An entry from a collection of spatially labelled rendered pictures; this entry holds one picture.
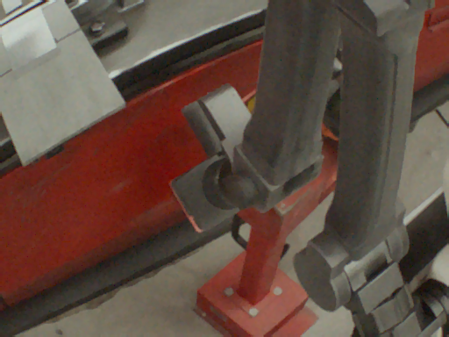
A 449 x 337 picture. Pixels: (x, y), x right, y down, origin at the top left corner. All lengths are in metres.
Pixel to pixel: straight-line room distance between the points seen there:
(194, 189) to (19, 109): 0.32
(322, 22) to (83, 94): 0.61
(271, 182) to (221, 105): 0.12
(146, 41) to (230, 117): 0.51
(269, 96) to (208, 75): 0.78
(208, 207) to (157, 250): 1.10
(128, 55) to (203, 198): 0.42
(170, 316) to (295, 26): 1.52
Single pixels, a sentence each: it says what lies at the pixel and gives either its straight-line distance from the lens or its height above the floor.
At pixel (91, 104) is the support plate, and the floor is 1.00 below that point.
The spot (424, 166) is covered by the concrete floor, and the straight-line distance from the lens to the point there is 2.41.
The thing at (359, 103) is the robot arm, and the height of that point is 1.48.
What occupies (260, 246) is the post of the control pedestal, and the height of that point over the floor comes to 0.44.
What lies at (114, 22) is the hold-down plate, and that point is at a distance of 1.42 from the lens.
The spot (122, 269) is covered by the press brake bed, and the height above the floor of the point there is 0.05.
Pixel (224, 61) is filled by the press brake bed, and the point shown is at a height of 0.76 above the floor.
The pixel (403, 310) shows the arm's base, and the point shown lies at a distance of 0.86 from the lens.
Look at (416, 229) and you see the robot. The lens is 1.12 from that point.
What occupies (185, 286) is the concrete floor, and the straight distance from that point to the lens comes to 2.16.
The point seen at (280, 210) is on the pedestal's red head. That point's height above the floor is 0.78.
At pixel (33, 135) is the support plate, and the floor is 1.00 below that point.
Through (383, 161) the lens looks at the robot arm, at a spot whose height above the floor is 1.43.
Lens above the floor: 2.01
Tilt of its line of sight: 61 degrees down
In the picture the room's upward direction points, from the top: 6 degrees clockwise
